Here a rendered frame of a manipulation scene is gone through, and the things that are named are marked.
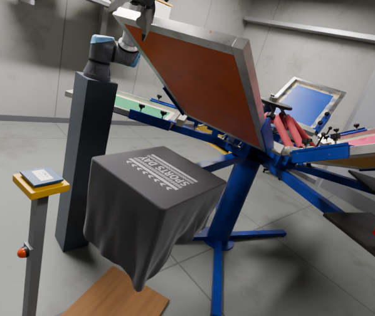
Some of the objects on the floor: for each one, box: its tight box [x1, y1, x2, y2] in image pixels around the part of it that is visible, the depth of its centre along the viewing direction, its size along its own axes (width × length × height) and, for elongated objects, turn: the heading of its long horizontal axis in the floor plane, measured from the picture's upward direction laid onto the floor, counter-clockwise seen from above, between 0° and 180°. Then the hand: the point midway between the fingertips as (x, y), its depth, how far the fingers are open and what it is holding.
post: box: [13, 173, 70, 316], centre depth 108 cm, size 22×22×96 cm
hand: (128, 29), depth 78 cm, fingers open, 14 cm apart
